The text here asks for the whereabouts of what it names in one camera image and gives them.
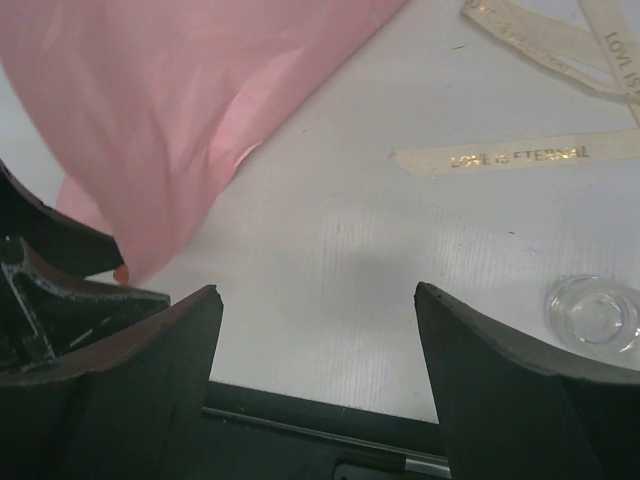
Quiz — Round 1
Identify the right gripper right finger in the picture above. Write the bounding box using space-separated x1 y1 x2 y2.
414 282 639 479

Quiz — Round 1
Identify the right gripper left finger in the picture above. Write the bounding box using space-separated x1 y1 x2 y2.
1 285 223 479

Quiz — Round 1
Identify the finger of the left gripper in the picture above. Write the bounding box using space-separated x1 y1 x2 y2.
1 237 170 372
1 166 124 274

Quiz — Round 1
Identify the pink wrapping paper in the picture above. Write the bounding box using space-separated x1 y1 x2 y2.
1 1 400 282

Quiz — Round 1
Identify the cream ribbon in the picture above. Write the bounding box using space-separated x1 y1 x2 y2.
390 1 639 177

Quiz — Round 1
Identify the clear glass vase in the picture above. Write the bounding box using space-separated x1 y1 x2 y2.
544 275 639 370

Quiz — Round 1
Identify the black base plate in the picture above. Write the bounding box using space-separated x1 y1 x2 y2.
193 382 451 479

